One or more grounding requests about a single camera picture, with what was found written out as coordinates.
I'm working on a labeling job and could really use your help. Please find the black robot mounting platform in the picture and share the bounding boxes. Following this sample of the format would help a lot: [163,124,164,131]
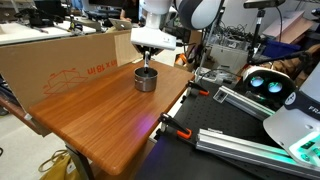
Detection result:
[134,78,320,180]

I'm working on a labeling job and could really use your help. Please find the silver rail corner bracket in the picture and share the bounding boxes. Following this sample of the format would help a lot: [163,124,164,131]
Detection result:
[213,89,230,103]

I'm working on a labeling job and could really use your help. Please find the yellow bag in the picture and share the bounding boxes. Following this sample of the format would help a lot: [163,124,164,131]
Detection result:
[37,149,83,180]

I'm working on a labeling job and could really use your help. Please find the white work table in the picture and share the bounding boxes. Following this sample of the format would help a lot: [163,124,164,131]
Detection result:
[0,20,98,46]

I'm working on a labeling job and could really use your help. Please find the orange object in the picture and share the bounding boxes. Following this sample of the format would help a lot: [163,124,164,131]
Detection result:
[174,52,188,67]

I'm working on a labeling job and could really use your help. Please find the metal cup with handle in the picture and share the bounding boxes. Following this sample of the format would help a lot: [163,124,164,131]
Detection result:
[133,66,159,93]

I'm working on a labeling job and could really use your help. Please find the large cardboard box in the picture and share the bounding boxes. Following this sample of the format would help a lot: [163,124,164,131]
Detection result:
[0,29,145,112]

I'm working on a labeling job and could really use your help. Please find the white equipment box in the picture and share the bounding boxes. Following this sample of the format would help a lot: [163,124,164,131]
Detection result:
[209,43,250,73]

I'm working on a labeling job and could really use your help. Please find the flat cardboard sheet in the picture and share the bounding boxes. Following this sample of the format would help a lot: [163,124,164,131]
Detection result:
[262,9,315,45]

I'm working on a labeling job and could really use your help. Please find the aluminium extrusion rail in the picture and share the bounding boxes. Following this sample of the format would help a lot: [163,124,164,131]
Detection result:
[195,128,320,180]
[213,85,278,122]

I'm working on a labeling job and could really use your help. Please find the black perforated breadboard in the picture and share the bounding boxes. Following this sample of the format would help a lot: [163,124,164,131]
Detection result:
[171,82,301,149]

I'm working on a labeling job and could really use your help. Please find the black stereo camera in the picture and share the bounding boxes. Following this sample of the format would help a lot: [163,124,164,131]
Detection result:
[243,0,287,10]

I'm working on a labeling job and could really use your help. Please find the white black marker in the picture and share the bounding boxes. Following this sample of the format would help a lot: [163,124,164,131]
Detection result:
[143,50,151,75]

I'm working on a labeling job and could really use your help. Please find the person in black shirt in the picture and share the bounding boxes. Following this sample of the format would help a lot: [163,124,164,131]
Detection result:
[119,0,141,24]

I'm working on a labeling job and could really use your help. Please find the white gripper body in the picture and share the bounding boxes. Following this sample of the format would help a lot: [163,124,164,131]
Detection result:
[130,27,178,52]

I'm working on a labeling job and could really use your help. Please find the blue plastic bin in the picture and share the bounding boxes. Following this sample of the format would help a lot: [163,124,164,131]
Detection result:
[261,37,302,58]

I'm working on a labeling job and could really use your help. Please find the orange black bar clamp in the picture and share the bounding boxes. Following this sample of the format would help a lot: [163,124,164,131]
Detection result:
[157,112,194,141]
[185,80,211,98]

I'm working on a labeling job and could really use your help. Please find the dark metal table leg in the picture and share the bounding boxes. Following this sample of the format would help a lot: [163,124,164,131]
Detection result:
[65,143,96,180]

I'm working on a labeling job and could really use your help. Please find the silver laptop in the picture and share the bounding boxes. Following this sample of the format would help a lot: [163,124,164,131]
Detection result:
[108,17,135,32]

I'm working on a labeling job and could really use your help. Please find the black camera stand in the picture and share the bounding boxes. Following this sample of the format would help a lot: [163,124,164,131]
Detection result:
[246,7,313,67]

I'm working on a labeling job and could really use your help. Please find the white black dome green lights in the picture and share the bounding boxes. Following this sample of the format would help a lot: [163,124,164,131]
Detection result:
[242,65,298,112]

